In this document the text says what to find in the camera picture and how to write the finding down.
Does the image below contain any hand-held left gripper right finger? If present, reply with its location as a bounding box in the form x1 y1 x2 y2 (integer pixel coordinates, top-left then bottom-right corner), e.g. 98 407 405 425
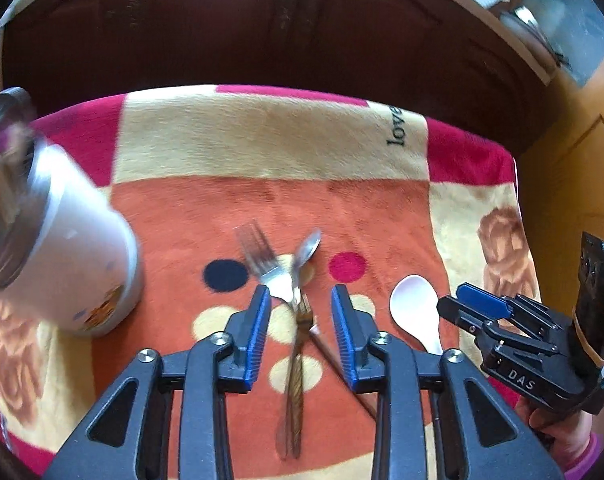
330 284 565 480

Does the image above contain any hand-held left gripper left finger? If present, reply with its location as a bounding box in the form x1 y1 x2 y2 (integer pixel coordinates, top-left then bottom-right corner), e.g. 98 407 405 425
44 284 273 480

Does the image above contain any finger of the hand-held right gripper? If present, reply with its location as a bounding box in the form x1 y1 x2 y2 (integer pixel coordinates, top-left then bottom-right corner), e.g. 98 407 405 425
456 283 558 334
436 296 548 357

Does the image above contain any brown chopstick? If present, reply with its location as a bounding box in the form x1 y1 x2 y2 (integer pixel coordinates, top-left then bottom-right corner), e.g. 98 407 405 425
308 324 379 420

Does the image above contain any white spoon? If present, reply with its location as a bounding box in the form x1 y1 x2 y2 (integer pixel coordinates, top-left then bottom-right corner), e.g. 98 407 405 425
389 275 445 357

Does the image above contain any silver fork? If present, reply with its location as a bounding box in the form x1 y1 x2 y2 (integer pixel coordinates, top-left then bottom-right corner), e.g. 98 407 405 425
236 220 300 313

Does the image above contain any small metal spoon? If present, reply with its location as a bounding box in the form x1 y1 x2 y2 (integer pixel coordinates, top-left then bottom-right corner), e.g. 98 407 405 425
278 229 324 461

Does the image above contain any white canister with steel rim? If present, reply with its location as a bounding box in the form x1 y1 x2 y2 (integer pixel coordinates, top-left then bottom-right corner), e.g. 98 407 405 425
0 135 145 338

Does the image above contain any large metal spoon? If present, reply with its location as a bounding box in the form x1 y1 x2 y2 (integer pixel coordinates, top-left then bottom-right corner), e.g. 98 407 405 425
0 87 38 161

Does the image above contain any person's right forearm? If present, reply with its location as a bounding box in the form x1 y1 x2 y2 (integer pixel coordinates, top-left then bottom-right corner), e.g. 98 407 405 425
562 432 604 480

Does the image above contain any person's right hand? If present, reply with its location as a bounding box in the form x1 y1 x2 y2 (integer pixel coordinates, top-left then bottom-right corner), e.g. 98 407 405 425
514 395 600 468

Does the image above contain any yellow wooden door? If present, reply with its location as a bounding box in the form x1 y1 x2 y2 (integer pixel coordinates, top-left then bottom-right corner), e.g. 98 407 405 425
519 60 604 271

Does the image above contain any red and beige printed blanket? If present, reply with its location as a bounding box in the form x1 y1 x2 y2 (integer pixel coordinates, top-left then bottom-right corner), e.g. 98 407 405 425
0 84 540 480

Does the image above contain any blue speckled panel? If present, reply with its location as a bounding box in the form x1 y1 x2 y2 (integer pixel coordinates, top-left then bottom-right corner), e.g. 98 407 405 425
522 0 604 88

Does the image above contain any dark wooden kitchen cabinet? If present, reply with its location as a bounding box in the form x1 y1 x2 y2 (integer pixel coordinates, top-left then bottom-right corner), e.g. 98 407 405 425
0 0 558 161

